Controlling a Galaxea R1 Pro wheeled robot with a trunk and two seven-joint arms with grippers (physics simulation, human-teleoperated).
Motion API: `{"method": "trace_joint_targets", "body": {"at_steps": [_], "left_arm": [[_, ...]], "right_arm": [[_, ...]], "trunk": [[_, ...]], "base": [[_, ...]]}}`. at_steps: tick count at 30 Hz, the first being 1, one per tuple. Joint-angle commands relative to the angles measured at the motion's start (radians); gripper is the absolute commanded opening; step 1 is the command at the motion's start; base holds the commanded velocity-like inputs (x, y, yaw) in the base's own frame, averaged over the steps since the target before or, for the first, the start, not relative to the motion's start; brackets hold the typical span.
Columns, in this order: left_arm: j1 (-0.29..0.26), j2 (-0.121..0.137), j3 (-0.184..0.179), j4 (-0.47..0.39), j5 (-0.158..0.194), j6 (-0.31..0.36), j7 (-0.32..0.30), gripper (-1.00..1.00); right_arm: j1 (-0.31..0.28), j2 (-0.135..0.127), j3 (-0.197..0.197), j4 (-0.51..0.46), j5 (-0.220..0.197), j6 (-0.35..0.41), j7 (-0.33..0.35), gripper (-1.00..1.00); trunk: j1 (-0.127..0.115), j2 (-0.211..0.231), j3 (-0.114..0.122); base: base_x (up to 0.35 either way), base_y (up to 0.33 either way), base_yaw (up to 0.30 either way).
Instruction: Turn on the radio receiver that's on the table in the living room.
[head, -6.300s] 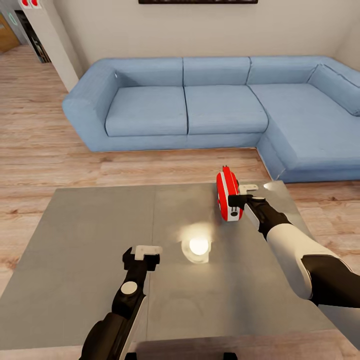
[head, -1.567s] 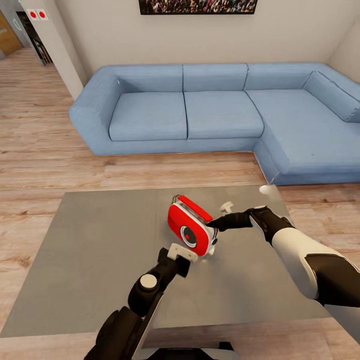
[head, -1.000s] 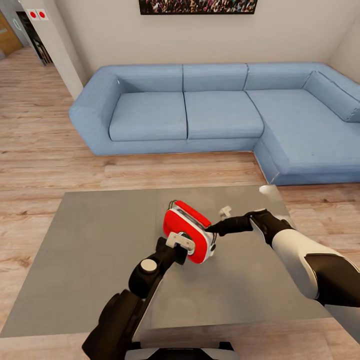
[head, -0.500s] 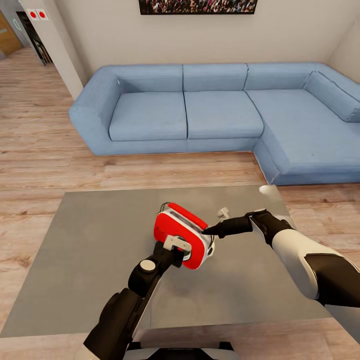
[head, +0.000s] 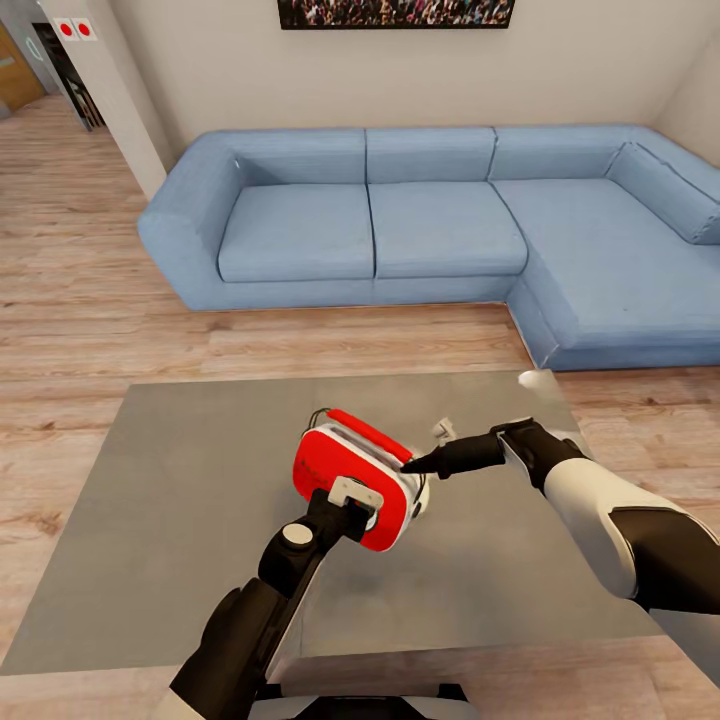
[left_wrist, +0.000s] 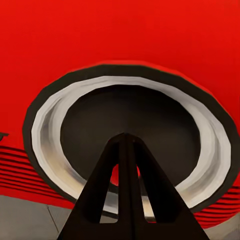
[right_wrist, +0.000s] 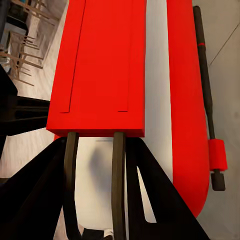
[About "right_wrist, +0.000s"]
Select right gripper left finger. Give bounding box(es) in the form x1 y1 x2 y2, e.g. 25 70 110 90
0 136 68 240

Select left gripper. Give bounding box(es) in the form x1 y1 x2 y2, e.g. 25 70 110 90
0 64 50 159

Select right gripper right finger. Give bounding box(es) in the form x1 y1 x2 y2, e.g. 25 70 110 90
125 137 210 240

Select radio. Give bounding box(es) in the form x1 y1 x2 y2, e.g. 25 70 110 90
46 0 228 240

